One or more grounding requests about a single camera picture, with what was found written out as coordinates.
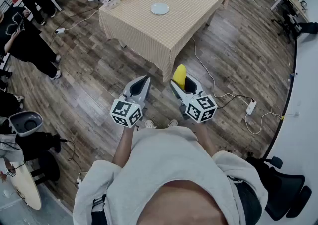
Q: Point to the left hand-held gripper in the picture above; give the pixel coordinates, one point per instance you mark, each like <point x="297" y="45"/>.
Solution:
<point x="124" y="109"/>

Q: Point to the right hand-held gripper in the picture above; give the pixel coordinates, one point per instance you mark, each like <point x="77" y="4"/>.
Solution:
<point x="198" y="109"/>

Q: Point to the white round plate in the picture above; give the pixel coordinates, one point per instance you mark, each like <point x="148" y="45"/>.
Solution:
<point x="159" y="8"/>

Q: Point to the person's left forearm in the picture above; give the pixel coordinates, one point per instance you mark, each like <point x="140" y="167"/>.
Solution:
<point x="123" y="144"/>

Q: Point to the person's right forearm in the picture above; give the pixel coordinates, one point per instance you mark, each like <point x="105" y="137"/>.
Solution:
<point x="205" y="139"/>

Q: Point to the person's right white shoe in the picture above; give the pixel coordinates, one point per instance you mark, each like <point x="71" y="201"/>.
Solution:
<point x="173" y="123"/>

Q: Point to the person's white shoe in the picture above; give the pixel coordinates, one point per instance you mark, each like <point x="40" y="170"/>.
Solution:
<point x="173" y="123"/>
<point x="149" y="124"/>

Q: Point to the person's left white shoe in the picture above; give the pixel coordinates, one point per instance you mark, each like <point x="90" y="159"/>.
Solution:
<point x="149" y="124"/>

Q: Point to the table with checkered tablecloth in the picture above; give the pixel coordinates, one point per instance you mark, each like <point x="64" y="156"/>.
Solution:
<point x="174" y="32"/>

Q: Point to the white power adapter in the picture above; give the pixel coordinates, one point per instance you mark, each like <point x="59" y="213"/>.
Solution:
<point x="60" y="30"/>

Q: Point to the person's chin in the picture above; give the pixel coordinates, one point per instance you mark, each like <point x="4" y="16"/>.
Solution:
<point x="183" y="204"/>

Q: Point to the black mesh office chair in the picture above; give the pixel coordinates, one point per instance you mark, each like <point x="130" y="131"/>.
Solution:
<point x="285" y="189"/>

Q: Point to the round wooden table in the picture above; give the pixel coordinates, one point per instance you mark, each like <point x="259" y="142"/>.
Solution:
<point x="24" y="189"/>

